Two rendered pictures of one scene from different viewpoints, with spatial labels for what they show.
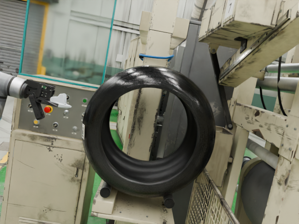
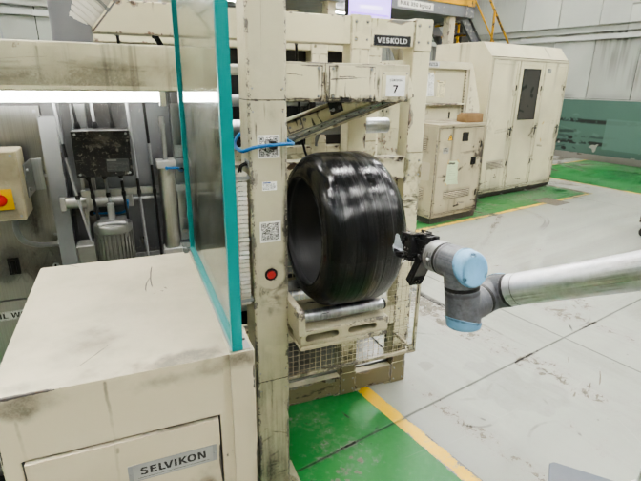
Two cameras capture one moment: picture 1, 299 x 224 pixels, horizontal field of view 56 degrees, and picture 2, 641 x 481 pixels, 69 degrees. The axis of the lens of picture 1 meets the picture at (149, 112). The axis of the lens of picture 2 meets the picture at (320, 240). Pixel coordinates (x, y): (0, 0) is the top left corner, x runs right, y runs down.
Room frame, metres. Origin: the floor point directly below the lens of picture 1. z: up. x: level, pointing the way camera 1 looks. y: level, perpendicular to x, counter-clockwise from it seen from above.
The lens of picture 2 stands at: (1.94, 1.59, 1.71)
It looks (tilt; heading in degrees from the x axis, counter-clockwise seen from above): 19 degrees down; 250
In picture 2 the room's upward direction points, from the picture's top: 1 degrees clockwise
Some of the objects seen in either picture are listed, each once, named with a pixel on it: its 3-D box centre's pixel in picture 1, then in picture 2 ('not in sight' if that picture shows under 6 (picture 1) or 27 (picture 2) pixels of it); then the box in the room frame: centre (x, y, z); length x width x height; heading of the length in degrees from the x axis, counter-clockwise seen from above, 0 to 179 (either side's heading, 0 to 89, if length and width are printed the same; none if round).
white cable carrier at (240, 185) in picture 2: not in sight; (243, 240); (1.66, 0.05, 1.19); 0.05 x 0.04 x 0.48; 92
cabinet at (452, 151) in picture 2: not in sight; (442, 170); (-1.71, -3.68, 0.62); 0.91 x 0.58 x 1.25; 14
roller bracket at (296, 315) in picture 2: not in sight; (284, 302); (1.50, 0.00, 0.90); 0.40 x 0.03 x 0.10; 92
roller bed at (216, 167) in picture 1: (210, 153); not in sight; (1.56, -0.38, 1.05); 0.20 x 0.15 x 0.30; 2
